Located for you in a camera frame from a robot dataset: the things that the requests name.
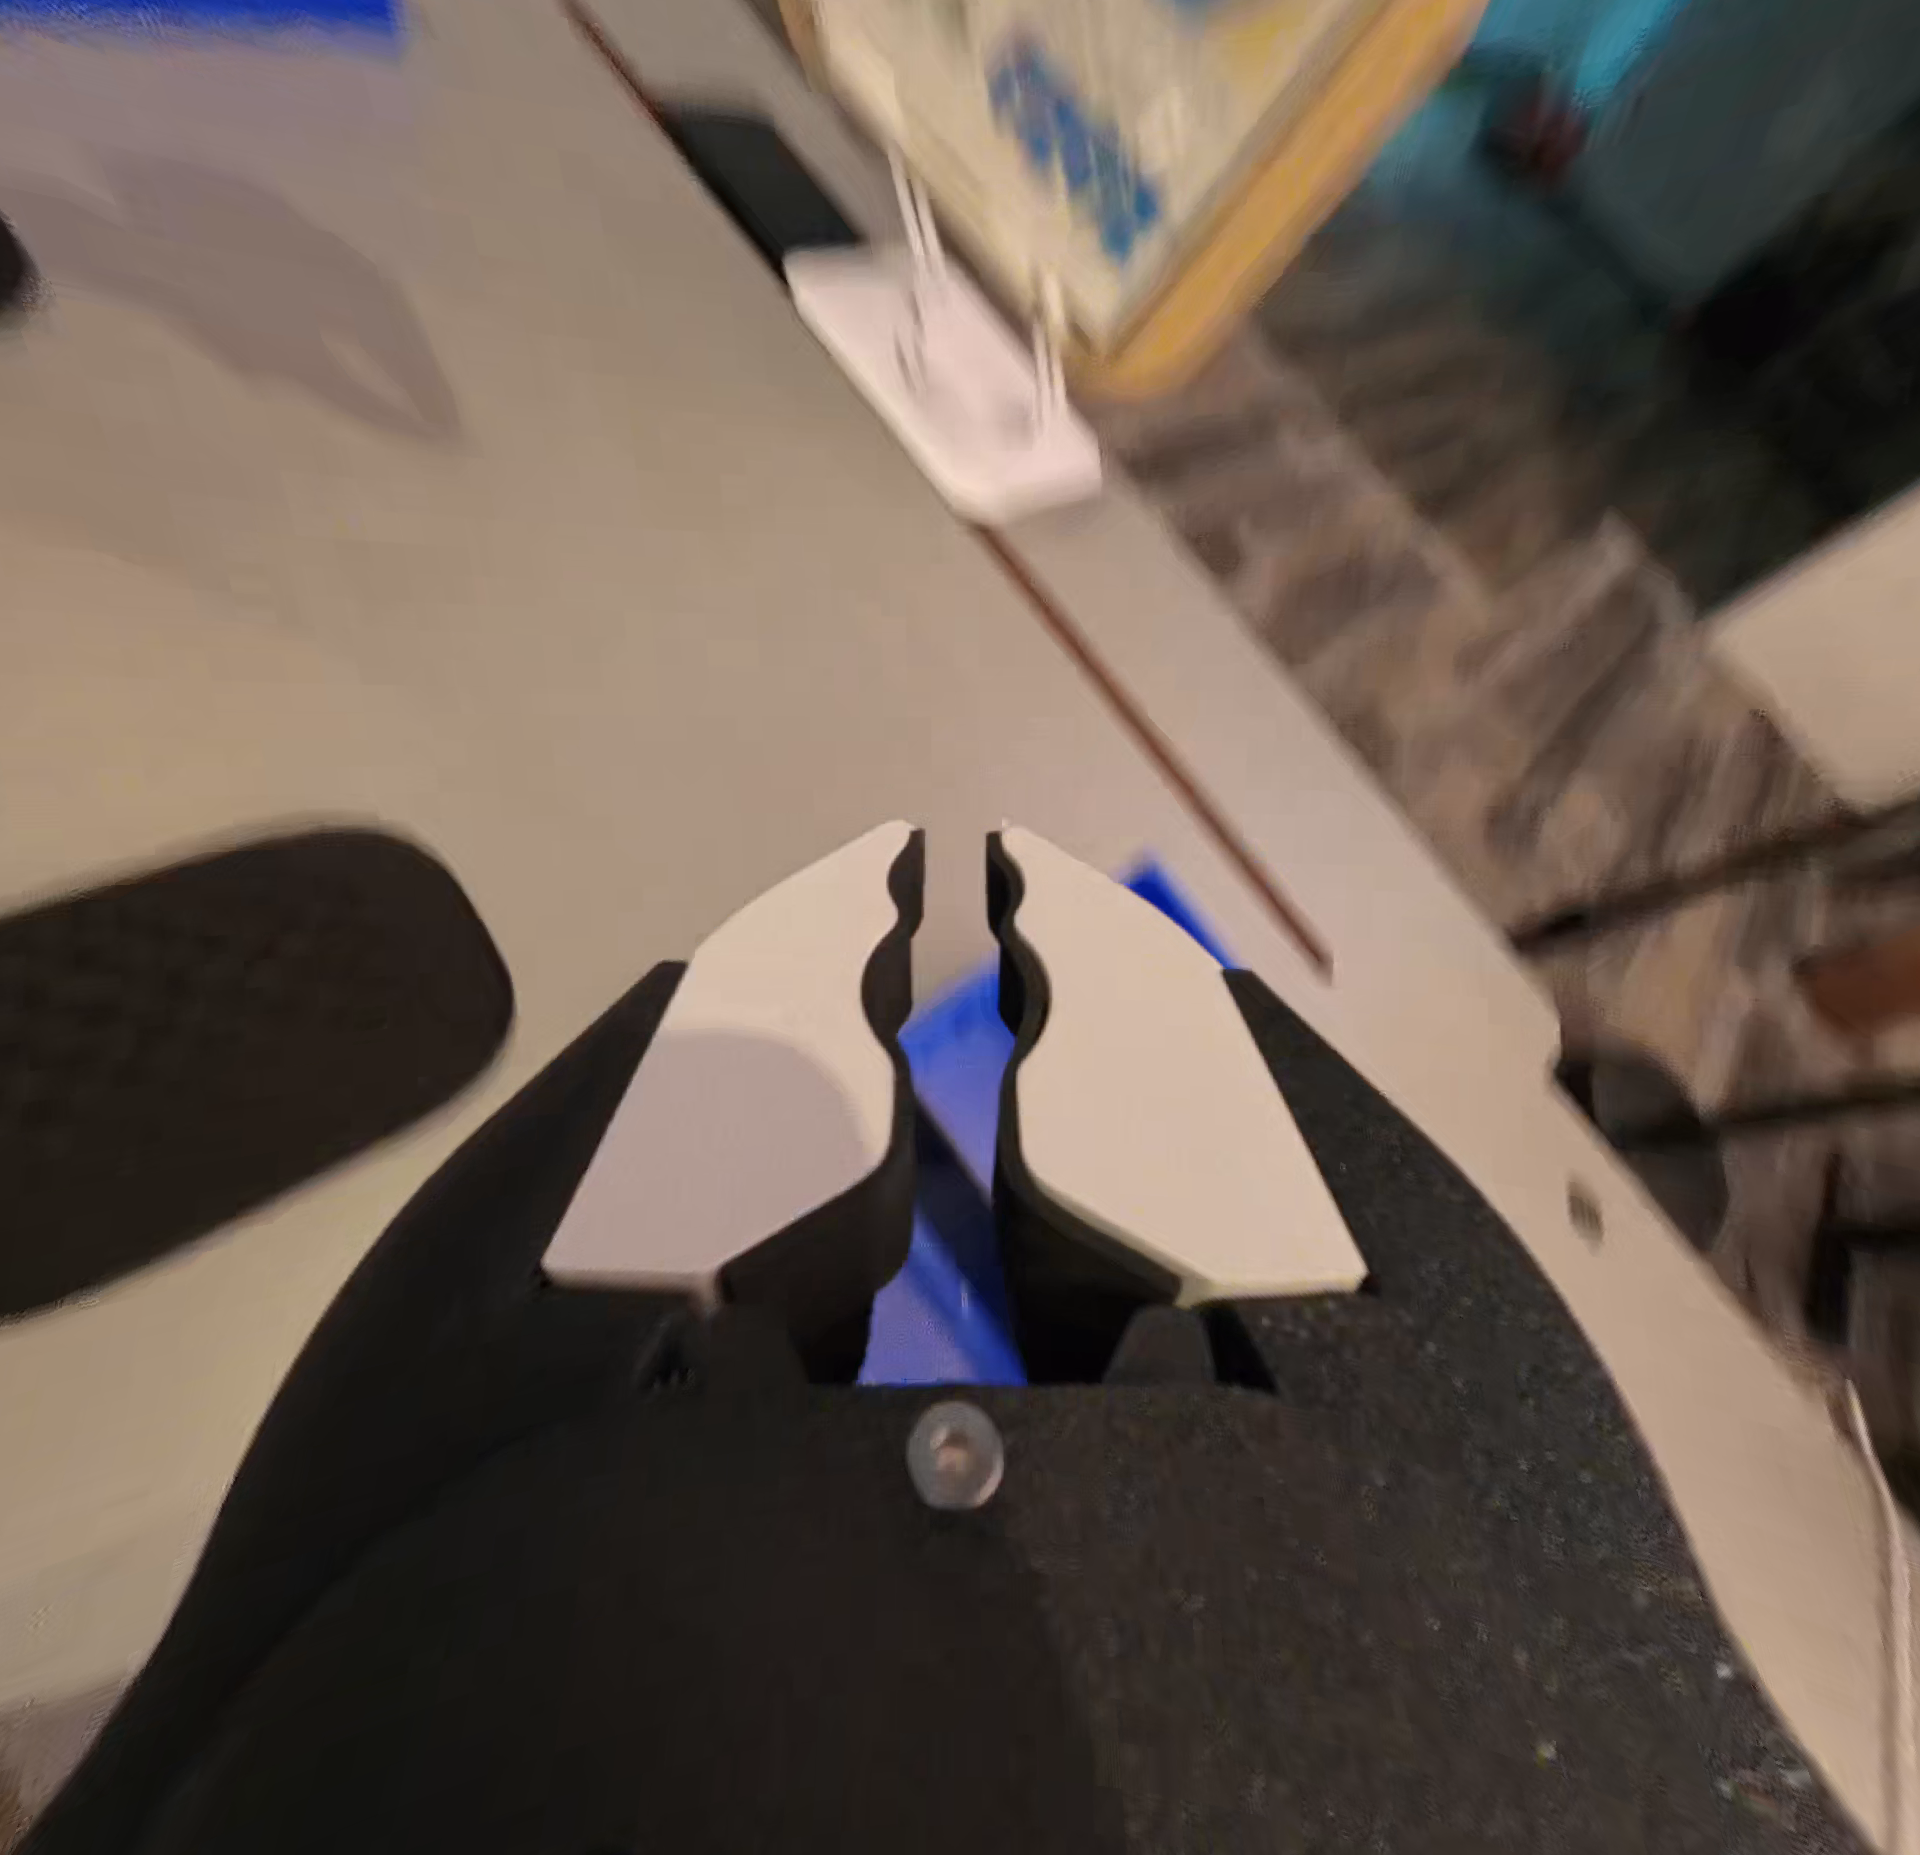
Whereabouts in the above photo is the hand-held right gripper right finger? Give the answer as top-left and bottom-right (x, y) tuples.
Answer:
(982, 819), (1370, 1389)

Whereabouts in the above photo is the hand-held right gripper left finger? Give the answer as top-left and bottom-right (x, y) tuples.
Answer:
(539, 819), (927, 1389)

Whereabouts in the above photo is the black textured pad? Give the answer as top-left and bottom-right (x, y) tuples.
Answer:
(0, 825), (516, 1325)

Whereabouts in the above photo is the white side table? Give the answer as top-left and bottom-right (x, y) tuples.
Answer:
(1708, 490), (1920, 815)

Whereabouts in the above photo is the black rectangular block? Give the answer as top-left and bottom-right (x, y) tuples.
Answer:
(667, 106), (865, 265)

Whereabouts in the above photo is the wooden poster board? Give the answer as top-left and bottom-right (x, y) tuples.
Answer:
(1072, 0), (1508, 402)

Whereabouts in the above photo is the printed instruction poster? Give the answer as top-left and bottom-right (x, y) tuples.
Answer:
(771, 0), (1465, 357)

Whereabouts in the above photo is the white plastic base plate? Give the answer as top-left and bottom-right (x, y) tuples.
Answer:
(781, 243), (1105, 520)

